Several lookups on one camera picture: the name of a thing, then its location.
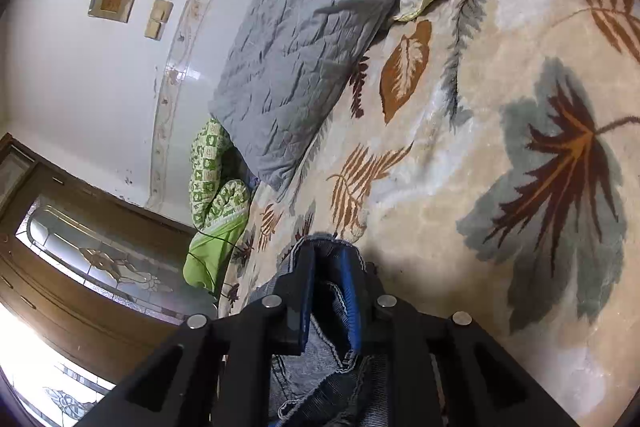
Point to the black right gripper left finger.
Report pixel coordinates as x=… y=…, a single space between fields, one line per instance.
x=295 y=289

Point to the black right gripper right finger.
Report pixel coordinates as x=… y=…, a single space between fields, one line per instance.
x=361 y=286

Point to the grey-blue denim pants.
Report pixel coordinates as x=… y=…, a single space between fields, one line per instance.
x=332 y=383

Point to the green patterned cloth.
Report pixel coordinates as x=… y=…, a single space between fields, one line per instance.
x=219 y=209

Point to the brown wooden door with glass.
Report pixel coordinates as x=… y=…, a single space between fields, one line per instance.
x=90 y=286

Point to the beige leaf-pattern fleece blanket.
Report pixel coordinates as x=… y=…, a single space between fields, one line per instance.
x=485 y=157

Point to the grey quilted blanket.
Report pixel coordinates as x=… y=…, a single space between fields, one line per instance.
x=287 y=67

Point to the beige wall switch plates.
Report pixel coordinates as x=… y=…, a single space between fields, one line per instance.
x=159 y=16

